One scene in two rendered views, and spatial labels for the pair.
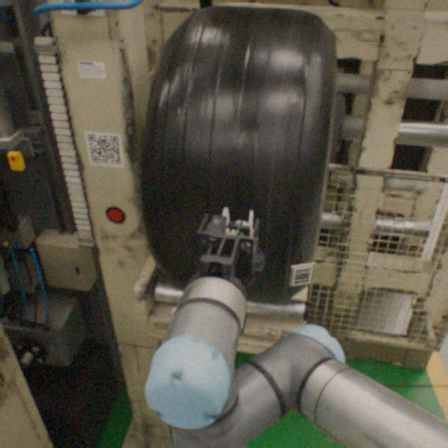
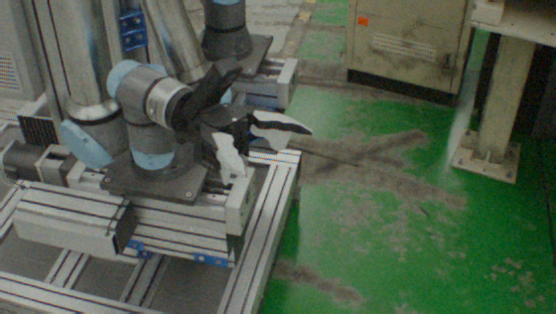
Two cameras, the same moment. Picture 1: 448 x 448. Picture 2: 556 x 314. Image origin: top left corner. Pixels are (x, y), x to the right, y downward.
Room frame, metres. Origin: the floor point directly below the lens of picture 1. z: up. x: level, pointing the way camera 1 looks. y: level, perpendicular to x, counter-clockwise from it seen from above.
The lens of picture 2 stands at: (0.49, -1.80, 1.60)
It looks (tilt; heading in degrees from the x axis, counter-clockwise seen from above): 41 degrees down; 103
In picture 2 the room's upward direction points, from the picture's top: straight up
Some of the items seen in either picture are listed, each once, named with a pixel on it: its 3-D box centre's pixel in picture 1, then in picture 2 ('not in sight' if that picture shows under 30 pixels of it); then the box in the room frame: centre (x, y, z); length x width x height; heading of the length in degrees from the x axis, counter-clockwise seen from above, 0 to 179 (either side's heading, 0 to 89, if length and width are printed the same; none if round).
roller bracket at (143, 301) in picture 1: (166, 251); not in sight; (0.93, 0.14, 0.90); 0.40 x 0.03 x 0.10; 170
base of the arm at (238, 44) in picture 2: not in sight; (225, 34); (0.01, -0.37, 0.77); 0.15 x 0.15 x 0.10
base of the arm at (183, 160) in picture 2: not in sight; (160, 141); (0.01, -0.86, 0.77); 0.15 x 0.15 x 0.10
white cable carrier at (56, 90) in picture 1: (74, 151); not in sight; (0.92, 0.31, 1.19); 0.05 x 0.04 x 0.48; 170
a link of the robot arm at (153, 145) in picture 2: not in sight; (157, 131); (0.09, -1.03, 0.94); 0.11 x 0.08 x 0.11; 64
